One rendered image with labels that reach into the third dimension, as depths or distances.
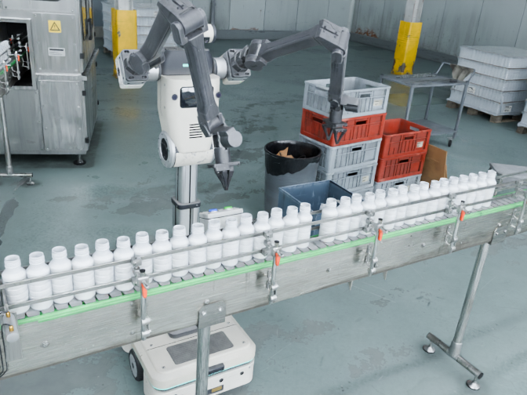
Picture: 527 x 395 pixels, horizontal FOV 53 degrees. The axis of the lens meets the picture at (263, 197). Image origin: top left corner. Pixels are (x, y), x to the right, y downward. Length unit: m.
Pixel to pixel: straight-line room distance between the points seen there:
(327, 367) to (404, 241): 1.01
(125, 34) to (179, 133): 7.13
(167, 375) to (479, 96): 7.42
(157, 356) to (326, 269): 0.96
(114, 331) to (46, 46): 3.78
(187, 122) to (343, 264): 0.84
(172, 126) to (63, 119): 3.19
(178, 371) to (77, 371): 0.63
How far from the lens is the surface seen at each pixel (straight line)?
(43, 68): 5.20
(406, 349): 3.20
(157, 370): 2.48
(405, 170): 5.06
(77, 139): 5.33
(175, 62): 2.17
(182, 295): 1.71
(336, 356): 3.03
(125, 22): 9.22
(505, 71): 8.75
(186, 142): 2.18
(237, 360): 2.59
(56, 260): 1.56
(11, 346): 1.57
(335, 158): 4.24
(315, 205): 2.72
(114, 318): 1.66
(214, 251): 1.71
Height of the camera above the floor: 1.93
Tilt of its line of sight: 24 degrees down
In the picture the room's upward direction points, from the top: 5 degrees clockwise
